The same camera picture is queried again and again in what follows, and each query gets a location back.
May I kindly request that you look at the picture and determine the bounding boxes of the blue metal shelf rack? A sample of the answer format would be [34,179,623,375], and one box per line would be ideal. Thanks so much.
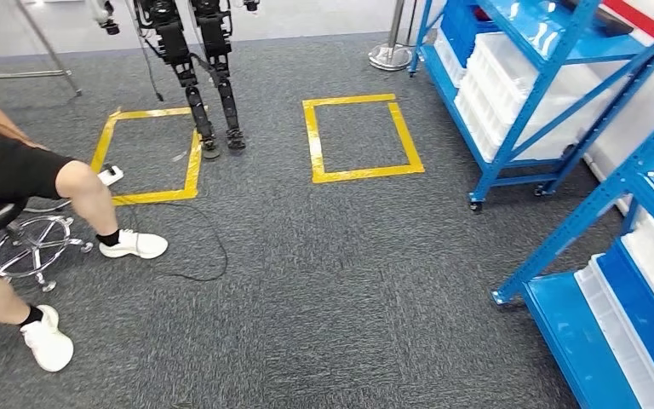
[490,95,654,409]
[408,0,654,215]

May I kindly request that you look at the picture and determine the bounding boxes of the yellow floor tape square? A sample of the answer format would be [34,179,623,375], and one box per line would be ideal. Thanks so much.
[89,106,203,206]

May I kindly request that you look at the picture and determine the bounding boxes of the white floor box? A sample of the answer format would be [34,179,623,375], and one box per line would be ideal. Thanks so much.
[97,164,125,187]

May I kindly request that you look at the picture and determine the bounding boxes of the blue plastic crate stack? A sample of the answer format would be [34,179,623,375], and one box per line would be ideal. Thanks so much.
[439,0,500,69]

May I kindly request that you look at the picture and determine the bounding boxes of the black humanoid robot legs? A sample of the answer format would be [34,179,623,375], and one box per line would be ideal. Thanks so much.
[87,0,261,160]

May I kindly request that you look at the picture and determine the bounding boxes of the person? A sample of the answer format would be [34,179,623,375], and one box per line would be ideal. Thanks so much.
[0,81,169,374]

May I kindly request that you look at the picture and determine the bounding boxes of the white car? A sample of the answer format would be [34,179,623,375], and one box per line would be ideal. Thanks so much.
[583,0,654,216]

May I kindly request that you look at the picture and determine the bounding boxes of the black floor cable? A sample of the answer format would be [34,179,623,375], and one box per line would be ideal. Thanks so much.
[118,200,230,282]

